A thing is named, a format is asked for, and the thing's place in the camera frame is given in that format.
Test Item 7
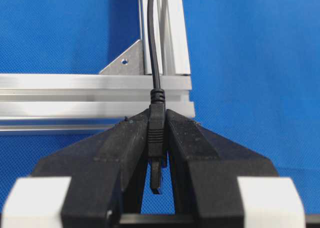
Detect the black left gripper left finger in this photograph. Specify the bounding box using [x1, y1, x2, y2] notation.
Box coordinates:
[31, 110, 149, 227]

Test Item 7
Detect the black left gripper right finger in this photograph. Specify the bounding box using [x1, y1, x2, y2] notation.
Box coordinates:
[166, 110, 278, 227]

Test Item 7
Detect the aluminium extrusion square frame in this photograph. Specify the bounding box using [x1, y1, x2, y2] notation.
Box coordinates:
[0, 0, 196, 135]

